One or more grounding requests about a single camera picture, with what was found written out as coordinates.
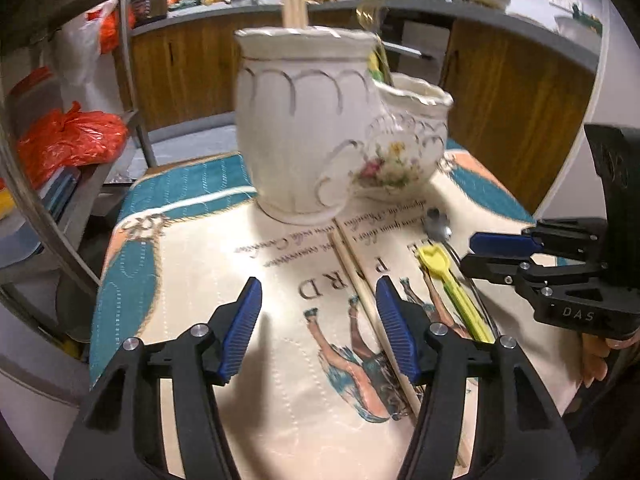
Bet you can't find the flower-head metal spoon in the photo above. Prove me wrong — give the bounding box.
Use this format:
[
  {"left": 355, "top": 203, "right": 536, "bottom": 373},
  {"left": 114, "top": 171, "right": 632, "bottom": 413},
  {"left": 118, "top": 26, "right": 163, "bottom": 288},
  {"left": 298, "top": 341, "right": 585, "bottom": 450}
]
[{"left": 422, "top": 207, "right": 500, "bottom": 337}]

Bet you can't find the yellow green plastic utensil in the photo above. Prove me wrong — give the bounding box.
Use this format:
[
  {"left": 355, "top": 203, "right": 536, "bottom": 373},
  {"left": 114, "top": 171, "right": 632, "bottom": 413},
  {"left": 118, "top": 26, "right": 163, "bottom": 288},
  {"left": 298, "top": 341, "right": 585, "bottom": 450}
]
[{"left": 368, "top": 51, "right": 384, "bottom": 82}]

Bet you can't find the gold metal fork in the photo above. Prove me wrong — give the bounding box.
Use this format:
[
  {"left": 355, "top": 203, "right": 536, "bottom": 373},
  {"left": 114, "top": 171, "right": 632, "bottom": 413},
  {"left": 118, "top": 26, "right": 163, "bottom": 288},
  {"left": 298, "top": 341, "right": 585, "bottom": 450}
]
[{"left": 356, "top": 0, "right": 394, "bottom": 87}]

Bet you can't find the person's right hand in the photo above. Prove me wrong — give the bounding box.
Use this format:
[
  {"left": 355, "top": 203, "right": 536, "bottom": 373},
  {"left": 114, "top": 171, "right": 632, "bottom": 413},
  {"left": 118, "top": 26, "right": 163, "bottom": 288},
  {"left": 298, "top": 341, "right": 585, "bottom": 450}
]
[{"left": 582, "top": 332, "right": 639, "bottom": 388}]

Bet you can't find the yellow plastic spoon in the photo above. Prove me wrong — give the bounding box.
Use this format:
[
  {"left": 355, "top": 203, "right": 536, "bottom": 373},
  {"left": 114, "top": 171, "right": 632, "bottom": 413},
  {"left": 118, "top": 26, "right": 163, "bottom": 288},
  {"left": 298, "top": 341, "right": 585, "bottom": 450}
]
[{"left": 416, "top": 244, "right": 495, "bottom": 344}]

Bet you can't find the white ceramic utensil holder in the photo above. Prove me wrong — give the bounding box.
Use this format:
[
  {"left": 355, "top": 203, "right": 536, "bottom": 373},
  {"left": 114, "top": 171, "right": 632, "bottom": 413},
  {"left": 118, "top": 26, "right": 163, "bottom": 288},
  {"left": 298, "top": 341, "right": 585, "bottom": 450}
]
[{"left": 234, "top": 26, "right": 454, "bottom": 226}]

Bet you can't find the printed quilted placemat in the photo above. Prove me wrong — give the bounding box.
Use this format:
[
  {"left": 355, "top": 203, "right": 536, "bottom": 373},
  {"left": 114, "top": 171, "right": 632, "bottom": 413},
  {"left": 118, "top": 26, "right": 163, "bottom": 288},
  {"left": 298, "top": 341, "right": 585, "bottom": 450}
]
[{"left": 88, "top": 136, "right": 584, "bottom": 480}]

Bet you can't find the red plastic bag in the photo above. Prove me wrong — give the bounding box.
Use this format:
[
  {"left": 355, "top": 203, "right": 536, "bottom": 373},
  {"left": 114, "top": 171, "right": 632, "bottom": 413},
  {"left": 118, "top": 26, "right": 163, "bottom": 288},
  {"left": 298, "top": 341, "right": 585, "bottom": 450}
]
[{"left": 16, "top": 102, "right": 128, "bottom": 188}]

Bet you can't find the metal shelf rack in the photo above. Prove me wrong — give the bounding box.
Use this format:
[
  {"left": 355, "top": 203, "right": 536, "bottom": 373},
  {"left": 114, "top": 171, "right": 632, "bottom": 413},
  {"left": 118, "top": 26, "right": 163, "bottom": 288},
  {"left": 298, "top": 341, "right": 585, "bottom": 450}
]
[{"left": 0, "top": 0, "right": 158, "bottom": 391}]

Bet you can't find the white plastic bag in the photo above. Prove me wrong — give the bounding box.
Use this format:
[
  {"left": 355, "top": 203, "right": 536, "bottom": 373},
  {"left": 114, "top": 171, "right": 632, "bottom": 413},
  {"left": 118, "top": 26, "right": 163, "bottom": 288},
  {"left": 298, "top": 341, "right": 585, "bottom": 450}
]
[{"left": 51, "top": 0, "right": 124, "bottom": 114}]

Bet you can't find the dark cooking pot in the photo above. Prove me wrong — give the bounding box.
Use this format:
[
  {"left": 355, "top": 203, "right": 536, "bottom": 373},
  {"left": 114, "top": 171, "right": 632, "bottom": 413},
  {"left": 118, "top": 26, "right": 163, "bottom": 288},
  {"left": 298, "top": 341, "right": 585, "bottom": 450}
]
[{"left": 129, "top": 0, "right": 169, "bottom": 27}]

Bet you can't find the metal cabinet handle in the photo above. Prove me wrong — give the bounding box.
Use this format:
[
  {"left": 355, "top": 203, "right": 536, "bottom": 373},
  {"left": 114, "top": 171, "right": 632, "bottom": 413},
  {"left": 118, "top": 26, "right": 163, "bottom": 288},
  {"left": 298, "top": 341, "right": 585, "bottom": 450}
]
[{"left": 382, "top": 41, "right": 434, "bottom": 60}]

